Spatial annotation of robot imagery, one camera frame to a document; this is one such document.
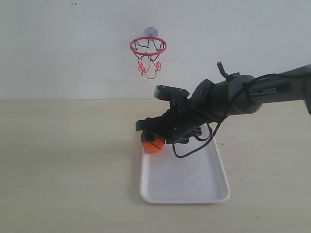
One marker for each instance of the red mini basketball hoop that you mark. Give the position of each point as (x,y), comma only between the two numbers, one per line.
(148,50)

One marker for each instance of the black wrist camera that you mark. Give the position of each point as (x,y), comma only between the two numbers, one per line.
(175,96)

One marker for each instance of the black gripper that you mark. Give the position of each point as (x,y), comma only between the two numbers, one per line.
(174,126)

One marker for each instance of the clear suction cup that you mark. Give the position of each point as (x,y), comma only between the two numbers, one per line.
(151,32)

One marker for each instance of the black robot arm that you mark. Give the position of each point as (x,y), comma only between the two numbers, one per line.
(213,102)

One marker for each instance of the small orange basketball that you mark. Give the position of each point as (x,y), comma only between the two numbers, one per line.
(154,146)

